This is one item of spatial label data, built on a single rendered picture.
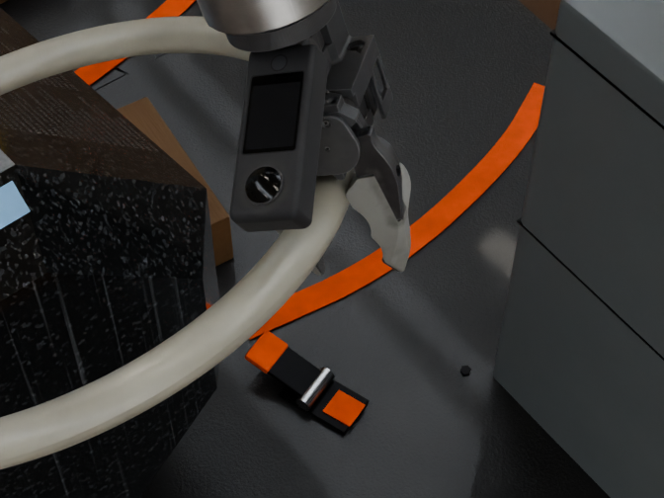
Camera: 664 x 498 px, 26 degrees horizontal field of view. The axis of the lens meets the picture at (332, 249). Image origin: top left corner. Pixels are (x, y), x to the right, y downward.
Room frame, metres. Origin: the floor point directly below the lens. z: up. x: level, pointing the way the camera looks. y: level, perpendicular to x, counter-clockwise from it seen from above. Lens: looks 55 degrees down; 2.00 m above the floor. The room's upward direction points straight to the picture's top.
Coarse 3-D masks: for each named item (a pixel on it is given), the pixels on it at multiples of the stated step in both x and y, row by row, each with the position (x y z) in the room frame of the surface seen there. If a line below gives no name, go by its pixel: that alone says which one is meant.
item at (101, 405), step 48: (48, 48) 0.83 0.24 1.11; (96, 48) 0.83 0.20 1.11; (144, 48) 0.82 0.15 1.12; (192, 48) 0.81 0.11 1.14; (336, 192) 0.57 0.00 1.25; (288, 240) 0.53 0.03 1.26; (240, 288) 0.49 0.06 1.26; (288, 288) 0.49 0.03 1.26; (192, 336) 0.45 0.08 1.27; (240, 336) 0.46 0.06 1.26; (96, 384) 0.42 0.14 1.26; (144, 384) 0.42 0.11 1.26; (0, 432) 0.40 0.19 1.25; (48, 432) 0.40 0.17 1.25; (96, 432) 0.40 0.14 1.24
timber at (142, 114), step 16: (128, 112) 1.60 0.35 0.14; (144, 112) 1.60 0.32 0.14; (144, 128) 1.56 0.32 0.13; (160, 128) 1.56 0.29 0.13; (160, 144) 1.53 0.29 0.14; (176, 144) 1.53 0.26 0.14; (176, 160) 1.50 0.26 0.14; (208, 192) 1.43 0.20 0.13; (224, 224) 1.38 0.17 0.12; (224, 240) 1.37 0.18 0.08; (224, 256) 1.37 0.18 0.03
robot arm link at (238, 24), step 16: (208, 0) 0.61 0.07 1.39; (224, 0) 0.60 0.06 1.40; (240, 0) 0.60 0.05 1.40; (256, 0) 0.60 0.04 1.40; (272, 0) 0.60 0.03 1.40; (288, 0) 0.60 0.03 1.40; (304, 0) 0.60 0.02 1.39; (320, 0) 0.61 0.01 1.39; (208, 16) 0.61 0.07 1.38; (224, 16) 0.60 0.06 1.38; (240, 16) 0.60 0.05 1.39; (256, 16) 0.59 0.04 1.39; (272, 16) 0.59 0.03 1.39; (288, 16) 0.60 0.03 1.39; (304, 16) 0.60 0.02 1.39; (224, 32) 0.60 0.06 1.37; (240, 32) 0.59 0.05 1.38; (256, 32) 0.59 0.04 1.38
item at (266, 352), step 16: (272, 336) 1.19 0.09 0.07; (256, 352) 1.16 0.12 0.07; (272, 352) 1.17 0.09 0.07; (288, 352) 1.17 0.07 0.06; (272, 368) 1.14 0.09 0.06; (288, 368) 1.14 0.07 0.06; (304, 368) 1.15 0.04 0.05; (288, 384) 1.12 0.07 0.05; (304, 384) 1.12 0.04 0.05; (320, 384) 1.12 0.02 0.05; (336, 384) 1.13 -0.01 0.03; (288, 400) 1.11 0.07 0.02; (304, 400) 1.09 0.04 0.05; (320, 400) 1.10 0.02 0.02; (336, 400) 1.10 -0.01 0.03; (352, 400) 1.10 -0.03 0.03; (368, 400) 1.10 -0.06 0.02; (320, 416) 1.08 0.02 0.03; (336, 416) 1.07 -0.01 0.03; (352, 416) 1.07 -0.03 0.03
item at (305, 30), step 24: (336, 0) 0.67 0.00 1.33; (312, 24) 0.61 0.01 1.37; (336, 24) 0.65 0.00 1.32; (240, 48) 0.60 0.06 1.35; (264, 48) 0.60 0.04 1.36; (336, 48) 0.64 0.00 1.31; (360, 48) 0.65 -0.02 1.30; (336, 72) 0.62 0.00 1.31; (360, 72) 0.62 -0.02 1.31; (384, 72) 0.65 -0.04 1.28; (336, 96) 0.60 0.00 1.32; (360, 96) 0.61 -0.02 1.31; (384, 96) 0.64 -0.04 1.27; (336, 120) 0.58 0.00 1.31; (360, 120) 0.59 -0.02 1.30; (336, 144) 0.58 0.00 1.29; (336, 168) 0.57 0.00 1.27
